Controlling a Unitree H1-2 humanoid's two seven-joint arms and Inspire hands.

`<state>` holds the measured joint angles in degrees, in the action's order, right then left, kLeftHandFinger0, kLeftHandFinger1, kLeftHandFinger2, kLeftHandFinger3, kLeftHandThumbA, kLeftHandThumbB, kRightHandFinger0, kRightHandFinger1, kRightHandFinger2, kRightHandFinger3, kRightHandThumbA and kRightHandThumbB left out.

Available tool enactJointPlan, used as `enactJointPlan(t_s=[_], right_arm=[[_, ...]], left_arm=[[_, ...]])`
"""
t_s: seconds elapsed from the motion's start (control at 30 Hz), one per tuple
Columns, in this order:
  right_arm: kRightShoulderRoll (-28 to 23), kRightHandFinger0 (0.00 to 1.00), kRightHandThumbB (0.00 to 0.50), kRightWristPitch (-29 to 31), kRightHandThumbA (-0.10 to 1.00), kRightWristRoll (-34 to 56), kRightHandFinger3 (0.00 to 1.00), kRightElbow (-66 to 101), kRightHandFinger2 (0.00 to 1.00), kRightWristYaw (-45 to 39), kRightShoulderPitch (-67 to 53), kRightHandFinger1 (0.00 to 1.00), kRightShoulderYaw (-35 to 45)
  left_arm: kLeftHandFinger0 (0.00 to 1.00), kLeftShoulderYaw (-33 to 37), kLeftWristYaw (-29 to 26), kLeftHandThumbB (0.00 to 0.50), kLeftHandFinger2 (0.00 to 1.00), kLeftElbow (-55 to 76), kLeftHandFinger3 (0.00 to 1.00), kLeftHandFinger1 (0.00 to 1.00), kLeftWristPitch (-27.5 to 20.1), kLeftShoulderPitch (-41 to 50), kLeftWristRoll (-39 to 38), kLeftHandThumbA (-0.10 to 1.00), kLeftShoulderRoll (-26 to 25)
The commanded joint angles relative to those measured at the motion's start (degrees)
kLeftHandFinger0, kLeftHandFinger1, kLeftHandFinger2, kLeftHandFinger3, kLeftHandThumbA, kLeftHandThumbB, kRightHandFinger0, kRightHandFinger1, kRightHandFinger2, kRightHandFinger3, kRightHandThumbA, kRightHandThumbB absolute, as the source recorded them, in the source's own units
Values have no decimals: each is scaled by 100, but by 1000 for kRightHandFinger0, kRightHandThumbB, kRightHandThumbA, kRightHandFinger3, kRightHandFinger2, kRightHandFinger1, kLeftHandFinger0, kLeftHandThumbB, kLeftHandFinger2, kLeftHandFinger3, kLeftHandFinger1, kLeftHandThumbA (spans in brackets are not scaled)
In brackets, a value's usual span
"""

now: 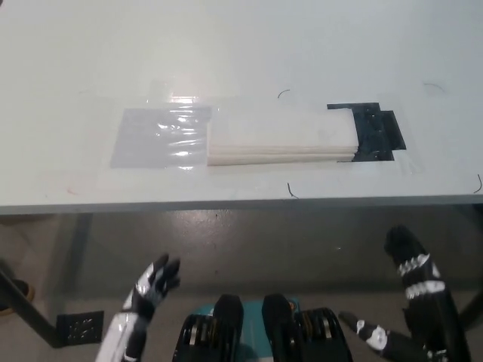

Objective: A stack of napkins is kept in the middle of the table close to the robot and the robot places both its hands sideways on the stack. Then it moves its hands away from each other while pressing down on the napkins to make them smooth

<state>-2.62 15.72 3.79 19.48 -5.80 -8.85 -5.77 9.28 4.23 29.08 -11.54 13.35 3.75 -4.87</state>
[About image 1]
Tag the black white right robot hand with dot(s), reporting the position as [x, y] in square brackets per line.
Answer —
[434, 320]

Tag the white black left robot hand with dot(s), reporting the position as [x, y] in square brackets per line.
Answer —
[130, 332]

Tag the white napkin stack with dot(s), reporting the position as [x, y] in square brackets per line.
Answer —
[279, 132]

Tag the black perforated foot plate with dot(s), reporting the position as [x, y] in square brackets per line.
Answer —
[80, 327]

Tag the dark metal table leg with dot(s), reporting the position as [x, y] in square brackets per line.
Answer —
[26, 301]

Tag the dark shoe with tan sole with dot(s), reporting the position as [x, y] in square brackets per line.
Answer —
[17, 298]

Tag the clear plastic bag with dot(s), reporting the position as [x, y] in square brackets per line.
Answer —
[151, 135]

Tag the clear plastic film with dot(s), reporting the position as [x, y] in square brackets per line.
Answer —
[181, 99]

